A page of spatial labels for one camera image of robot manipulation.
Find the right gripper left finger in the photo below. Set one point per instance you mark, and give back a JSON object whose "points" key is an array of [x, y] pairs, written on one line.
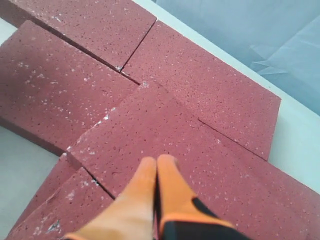
{"points": [[131, 215]]}

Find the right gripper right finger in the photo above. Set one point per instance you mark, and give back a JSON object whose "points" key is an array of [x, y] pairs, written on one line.
{"points": [[181, 214]]}

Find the hidden lower right red brick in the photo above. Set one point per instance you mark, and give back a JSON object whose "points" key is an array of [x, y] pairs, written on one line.
{"points": [[68, 199]]}

